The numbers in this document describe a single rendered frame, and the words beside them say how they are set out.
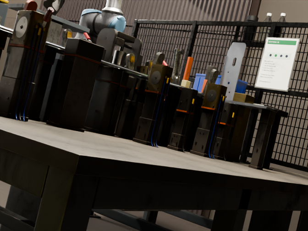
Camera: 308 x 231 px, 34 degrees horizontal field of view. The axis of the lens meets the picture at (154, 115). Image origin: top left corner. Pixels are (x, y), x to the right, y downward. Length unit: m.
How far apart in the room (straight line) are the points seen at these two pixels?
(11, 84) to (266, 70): 1.70
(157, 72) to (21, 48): 0.66
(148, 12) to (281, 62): 2.79
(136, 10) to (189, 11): 0.71
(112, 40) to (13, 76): 0.78
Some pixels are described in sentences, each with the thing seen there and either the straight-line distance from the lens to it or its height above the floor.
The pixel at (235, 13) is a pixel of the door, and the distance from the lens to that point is 4.91.
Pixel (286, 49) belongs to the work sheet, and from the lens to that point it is 2.96.
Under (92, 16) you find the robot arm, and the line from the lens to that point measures 2.79.
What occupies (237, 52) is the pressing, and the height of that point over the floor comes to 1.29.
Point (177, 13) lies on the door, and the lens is 5.28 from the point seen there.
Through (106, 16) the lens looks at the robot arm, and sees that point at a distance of 2.72.
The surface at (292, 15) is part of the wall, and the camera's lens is 4.72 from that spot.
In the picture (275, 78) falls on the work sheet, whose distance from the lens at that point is 2.94.
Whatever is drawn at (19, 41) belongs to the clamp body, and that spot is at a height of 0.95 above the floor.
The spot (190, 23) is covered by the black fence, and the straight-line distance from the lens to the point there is 3.48.
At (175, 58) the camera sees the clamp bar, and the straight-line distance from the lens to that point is 2.67.
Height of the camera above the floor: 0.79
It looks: 1 degrees up
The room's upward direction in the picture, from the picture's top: 14 degrees clockwise
